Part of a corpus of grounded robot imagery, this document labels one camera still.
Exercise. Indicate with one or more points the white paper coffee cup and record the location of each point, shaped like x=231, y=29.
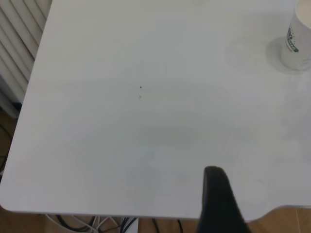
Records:
x=297, y=41

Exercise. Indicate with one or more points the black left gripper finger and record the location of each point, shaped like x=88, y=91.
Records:
x=218, y=206

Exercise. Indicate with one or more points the white slatted radiator panel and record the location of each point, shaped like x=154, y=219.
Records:
x=14, y=48

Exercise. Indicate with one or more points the white box under table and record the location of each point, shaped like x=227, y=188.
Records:
x=135, y=228

